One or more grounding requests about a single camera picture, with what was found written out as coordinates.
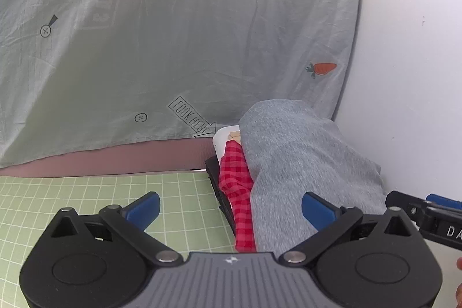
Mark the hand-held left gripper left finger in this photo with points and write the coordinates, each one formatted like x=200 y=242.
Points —
x=145 y=210

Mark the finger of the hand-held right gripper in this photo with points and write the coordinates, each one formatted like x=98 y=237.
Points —
x=400 y=200
x=444 y=201

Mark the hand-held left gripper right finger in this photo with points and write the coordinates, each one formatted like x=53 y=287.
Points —
x=317 y=211

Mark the grey sweatpants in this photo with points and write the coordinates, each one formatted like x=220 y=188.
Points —
x=306 y=163

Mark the red checked garment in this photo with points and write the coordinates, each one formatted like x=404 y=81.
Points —
x=236 y=185

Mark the person's right hand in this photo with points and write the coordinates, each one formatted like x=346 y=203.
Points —
x=459 y=263

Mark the pink board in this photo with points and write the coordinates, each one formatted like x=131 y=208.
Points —
x=108 y=158

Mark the green grid mat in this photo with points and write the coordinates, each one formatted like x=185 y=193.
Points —
x=72 y=192

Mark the white folded garment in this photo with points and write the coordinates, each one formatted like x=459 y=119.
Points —
x=222 y=140

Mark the beige folded garment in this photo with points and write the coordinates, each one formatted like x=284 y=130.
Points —
x=236 y=137

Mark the grey printed bed sheet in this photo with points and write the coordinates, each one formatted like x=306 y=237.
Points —
x=180 y=41

